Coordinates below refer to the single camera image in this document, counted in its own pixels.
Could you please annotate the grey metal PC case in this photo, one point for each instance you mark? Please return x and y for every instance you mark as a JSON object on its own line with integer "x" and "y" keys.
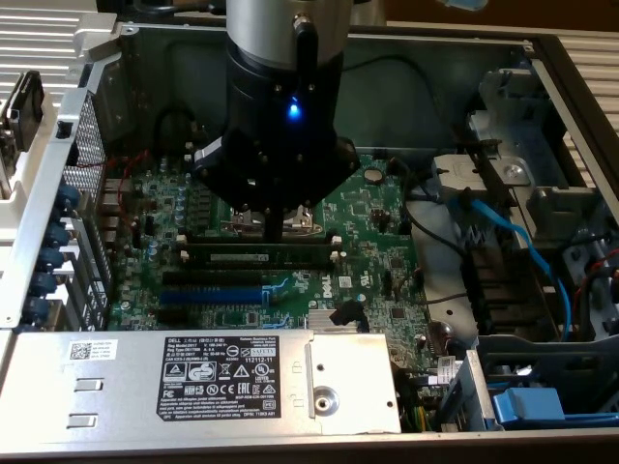
{"x": 387, "y": 106}

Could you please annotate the blue plastic drive latch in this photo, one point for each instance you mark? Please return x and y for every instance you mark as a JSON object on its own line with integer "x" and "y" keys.
{"x": 532, "y": 406}

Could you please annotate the black ribbed plastic block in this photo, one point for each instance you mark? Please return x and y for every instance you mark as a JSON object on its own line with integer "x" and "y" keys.
{"x": 503, "y": 290}

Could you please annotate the dark RAM stick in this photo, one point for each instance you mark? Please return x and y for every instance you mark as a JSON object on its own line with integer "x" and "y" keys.
{"x": 290, "y": 252}

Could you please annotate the grey metal disk bay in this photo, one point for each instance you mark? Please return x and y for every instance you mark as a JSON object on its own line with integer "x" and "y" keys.
{"x": 522, "y": 140}

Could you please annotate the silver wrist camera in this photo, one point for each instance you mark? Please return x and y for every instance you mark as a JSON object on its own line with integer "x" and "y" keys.
{"x": 210, "y": 151}

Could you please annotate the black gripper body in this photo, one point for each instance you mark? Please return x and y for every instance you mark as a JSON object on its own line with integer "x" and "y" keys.
{"x": 261, "y": 121}

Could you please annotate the silver drive bracket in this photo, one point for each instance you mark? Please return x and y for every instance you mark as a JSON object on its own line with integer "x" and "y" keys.
{"x": 464, "y": 169}

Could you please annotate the black plastic strip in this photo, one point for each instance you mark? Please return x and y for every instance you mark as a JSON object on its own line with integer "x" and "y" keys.
{"x": 488, "y": 165}

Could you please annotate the silver chipset heatsink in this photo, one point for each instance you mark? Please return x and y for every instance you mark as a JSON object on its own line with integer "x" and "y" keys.
{"x": 319, "y": 320}

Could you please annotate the green motherboard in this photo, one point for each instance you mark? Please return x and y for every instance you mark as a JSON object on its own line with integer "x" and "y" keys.
{"x": 367, "y": 241}

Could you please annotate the silver power supply with label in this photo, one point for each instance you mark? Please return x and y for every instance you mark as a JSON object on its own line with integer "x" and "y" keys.
{"x": 121, "y": 386}

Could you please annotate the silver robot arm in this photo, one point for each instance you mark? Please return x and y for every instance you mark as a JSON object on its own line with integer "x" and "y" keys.
{"x": 261, "y": 24}

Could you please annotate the silver CPU socket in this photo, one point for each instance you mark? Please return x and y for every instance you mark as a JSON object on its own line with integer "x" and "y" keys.
{"x": 300, "y": 220}

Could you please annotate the long blue expansion slot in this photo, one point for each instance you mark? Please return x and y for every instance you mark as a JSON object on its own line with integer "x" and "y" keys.
{"x": 208, "y": 296}

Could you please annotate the blue card retainer clip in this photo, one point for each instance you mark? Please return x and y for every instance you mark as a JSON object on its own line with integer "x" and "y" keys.
{"x": 43, "y": 283}
{"x": 67, "y": 198}
{"x": 51, "y": 257}
{"x": 37, "y": 309}
{"x": 60, "y": 232}

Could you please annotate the short black expansion slot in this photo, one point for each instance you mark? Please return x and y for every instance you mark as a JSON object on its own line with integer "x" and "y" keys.
{"x": 174, "y": 316}

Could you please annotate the dark graphics card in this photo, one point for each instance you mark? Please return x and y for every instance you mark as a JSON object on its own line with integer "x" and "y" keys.
{"x": 26, "y": 96}

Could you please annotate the long black expansion slot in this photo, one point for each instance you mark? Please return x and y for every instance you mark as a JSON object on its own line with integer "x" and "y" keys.
{"x": 213, "y": 278}

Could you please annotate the grey metal drive cage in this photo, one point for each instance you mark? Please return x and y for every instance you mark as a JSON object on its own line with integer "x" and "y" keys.
{"x": 556, "y": 348}

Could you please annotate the black background object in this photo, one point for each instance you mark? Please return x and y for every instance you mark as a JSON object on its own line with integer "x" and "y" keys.
{"x": 130, "y": 5}

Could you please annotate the round coin battery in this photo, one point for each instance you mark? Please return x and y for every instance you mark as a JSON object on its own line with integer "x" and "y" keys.
{"x": 373, "y": 175}

